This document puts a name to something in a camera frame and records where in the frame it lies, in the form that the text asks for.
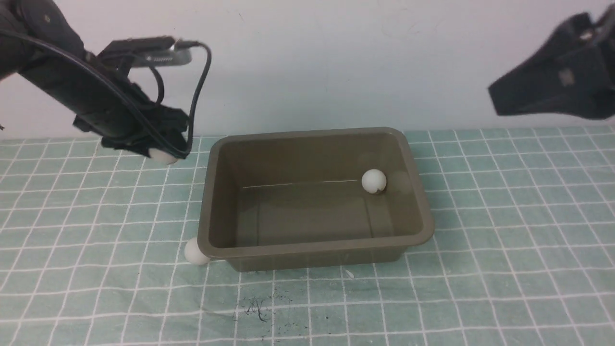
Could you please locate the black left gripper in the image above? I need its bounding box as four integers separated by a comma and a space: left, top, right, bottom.
73, 82, 189, 159

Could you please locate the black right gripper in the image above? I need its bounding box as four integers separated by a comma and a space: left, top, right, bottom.
488, 5, 615, 120

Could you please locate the white table-tennis ball with logo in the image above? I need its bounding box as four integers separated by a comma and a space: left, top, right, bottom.
148, 148, 179, 166

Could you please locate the scuffed white table-tennis ball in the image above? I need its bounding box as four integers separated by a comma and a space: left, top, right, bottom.
361, 169, 387, 194

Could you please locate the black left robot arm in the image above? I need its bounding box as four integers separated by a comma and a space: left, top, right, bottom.
1, 0, 206, 164

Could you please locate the green checkered tablecloth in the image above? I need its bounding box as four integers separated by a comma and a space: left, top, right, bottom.
0, 127, 615, 346

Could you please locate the olive green plastic bin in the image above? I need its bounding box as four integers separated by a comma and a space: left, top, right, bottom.
196, 127, 435, 272

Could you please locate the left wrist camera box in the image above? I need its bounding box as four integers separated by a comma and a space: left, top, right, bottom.
97, 37, 193, 68

